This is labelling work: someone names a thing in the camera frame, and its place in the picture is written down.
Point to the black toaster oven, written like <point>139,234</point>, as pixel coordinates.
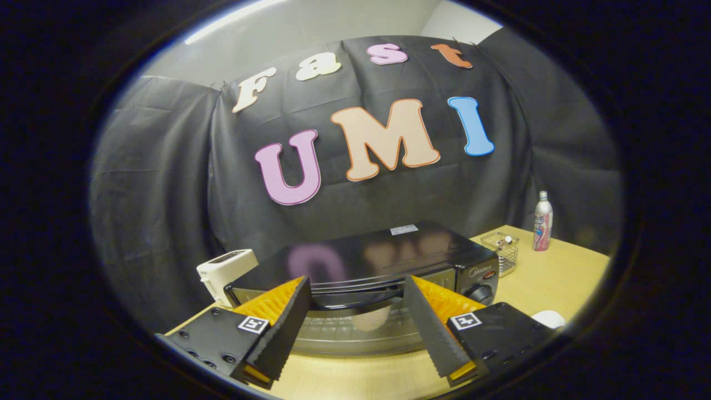
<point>377,255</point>

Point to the silver spray bottle red label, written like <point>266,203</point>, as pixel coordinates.
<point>542,222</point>

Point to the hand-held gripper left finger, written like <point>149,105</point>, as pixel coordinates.
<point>286,328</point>

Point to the clear glass container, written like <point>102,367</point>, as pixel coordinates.
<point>508,258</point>

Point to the white pop-up toaster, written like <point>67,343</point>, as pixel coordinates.
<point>222,272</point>

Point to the white plate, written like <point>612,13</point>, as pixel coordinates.
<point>550,318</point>

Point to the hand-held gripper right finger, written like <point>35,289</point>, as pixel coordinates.
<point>427,328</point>

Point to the black backdrop cloth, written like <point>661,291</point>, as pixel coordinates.
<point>166,166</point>

